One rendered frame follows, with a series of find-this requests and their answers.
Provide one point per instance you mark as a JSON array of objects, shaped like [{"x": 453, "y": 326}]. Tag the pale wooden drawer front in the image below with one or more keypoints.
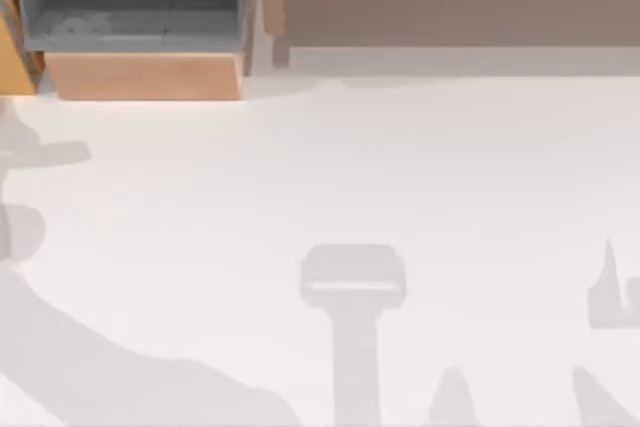
[{"x": 142, "y": 76}]

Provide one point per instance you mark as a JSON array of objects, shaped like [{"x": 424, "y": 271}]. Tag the pulled-out grey pierced drawer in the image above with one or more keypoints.
[{"x": 135, "y": 2}]

